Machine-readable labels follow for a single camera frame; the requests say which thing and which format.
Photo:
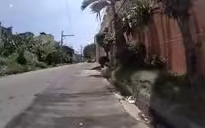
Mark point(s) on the dark plants along fence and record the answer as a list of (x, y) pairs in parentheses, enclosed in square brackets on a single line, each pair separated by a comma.
[(130, 50)]

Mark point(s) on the utility pole with crossarm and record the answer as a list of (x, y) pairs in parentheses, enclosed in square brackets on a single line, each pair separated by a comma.
[(61, 38)]

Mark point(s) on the palm tree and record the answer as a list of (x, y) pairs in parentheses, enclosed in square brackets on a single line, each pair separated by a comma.
[(105, 13)]

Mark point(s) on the grey concrete road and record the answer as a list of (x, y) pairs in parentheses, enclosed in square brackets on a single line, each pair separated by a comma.
[(56, 96)]

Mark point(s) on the red-brown corrugated fence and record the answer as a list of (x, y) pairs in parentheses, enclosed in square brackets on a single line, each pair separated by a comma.
[(170, 43)]

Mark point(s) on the green roadside bushes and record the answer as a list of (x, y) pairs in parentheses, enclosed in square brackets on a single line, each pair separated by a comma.
[(23, 56)]

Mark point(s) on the tree trunk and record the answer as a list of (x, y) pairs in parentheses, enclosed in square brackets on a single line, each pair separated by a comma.
[(190, 43)]

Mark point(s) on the low grey concrete wall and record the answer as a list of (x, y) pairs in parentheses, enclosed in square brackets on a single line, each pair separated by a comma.
[(140, 83)]

